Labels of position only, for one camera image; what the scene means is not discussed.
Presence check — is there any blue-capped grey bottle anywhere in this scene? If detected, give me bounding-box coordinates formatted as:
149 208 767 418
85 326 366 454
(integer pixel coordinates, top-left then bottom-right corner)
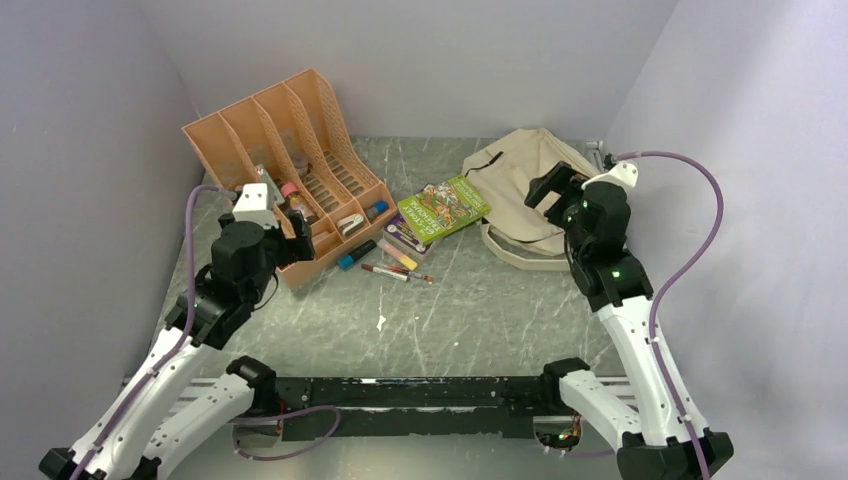
364 200 389 223

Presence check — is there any black blue marker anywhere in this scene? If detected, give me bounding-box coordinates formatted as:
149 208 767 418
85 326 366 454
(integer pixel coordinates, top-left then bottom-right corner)
337 239 377 271

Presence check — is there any clear jar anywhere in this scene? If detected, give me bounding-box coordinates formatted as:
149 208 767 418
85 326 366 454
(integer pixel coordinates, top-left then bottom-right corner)
290 152 309 177

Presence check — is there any white stapler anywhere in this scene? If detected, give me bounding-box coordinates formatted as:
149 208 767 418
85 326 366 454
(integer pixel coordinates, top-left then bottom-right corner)
336 214 365 238

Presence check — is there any pink-capped glitter bottle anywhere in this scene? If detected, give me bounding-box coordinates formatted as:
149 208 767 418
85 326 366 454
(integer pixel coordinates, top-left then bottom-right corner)
280 182 319 224

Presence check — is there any thin orange pen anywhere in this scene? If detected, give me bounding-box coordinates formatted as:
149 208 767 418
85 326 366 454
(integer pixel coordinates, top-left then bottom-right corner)
387 265 435 284

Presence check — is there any green white card pack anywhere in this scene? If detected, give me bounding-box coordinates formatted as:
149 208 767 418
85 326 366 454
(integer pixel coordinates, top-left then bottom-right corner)
255 165 277 190

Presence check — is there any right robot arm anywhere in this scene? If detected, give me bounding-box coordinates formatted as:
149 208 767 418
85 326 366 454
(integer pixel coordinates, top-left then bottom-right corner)
525 162 734 479

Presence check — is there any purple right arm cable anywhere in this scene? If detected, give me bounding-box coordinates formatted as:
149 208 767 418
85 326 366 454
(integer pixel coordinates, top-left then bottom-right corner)
614 150 725 480

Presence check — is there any pink yellow highlighter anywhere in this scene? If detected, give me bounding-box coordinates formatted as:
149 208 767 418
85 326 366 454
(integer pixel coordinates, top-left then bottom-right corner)
377 239 418 271

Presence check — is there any purple book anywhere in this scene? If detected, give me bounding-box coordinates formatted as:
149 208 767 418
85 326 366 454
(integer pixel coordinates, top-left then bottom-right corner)
383 214 439 262

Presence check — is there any green illustrated book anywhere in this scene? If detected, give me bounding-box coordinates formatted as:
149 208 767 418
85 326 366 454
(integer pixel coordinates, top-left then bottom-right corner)
398 175 491 245

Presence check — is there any orange plastic file organizer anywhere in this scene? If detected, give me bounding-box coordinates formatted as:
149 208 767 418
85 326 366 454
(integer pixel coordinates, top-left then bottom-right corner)
183 69 398 288

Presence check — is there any beige canvas backpack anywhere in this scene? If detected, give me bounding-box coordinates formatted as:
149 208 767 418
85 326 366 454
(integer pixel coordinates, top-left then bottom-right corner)
462 128 599 272

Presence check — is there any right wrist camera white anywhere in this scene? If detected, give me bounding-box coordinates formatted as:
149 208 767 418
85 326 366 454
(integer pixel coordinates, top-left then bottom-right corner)
581 161 639 192

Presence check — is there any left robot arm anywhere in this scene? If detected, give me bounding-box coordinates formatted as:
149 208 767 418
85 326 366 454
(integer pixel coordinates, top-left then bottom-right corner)
38 211 315 479

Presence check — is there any white red-capped marker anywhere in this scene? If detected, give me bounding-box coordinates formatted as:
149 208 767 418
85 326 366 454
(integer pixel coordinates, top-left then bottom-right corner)
361 264 409 282

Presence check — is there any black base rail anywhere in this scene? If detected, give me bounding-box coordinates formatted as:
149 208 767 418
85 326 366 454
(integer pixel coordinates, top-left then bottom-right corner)
241 375 574 441

